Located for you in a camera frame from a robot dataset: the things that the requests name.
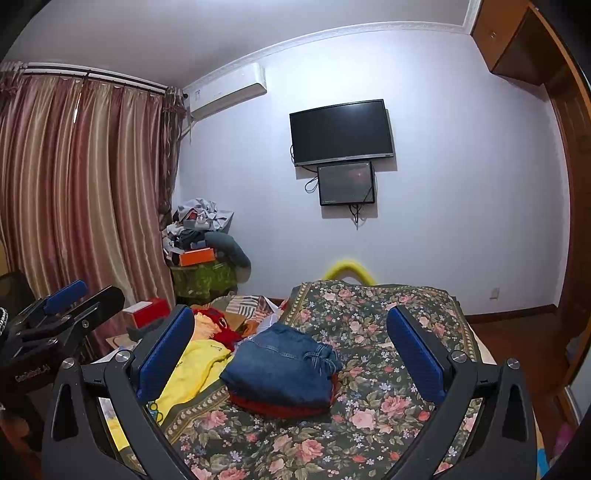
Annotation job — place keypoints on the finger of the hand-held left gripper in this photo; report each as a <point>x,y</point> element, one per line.
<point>67,291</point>
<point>94,305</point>

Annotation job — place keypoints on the wooden door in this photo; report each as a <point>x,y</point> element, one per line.
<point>570,207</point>

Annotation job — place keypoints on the dark grey pillow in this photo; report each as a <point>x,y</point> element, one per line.
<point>231,249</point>

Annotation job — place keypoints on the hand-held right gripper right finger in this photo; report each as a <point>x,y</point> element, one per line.
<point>415,351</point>

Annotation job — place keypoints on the orange box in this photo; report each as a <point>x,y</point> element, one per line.
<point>196,257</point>

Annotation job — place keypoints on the black wall television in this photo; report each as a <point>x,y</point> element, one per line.
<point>341,133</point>

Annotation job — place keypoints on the red cloth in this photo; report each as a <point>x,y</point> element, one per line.
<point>277,406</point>

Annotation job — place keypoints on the yellow cloth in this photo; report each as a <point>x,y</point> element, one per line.
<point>198,364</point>

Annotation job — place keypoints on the wooden wall cabinet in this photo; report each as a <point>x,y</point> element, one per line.
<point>512,37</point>

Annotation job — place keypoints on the small black wall monitor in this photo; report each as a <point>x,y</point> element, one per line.
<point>346,183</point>

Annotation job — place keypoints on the beige bed sheet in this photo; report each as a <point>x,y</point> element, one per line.
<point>478,344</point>

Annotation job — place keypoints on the red box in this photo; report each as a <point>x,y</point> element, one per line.
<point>145,313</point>

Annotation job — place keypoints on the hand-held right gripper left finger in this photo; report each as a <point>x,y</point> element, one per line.
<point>167,350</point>

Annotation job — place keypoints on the white air conditioner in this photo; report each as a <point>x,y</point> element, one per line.
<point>226,90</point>

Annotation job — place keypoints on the white wall outlet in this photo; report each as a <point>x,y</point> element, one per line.
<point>494,292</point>

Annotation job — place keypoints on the floral blanket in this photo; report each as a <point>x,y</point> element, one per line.
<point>369,415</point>

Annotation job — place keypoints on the green table cover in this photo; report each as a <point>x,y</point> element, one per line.
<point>203,281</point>

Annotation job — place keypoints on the curtain rod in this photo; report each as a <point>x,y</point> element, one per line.
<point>101,78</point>

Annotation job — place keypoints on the blue denim jacket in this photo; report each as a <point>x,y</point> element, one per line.
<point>281,364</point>

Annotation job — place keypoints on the geometric patterned cushion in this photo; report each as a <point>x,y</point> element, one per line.
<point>249,311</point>

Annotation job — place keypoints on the red plush toy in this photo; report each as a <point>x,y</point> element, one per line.
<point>219,325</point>

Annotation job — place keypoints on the yellow foam tube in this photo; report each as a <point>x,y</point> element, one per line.
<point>348,268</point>

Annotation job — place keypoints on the pile of clutter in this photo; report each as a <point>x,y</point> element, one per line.
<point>198,226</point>

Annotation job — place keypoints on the striped pink curtain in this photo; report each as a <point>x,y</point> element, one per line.
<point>83,194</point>

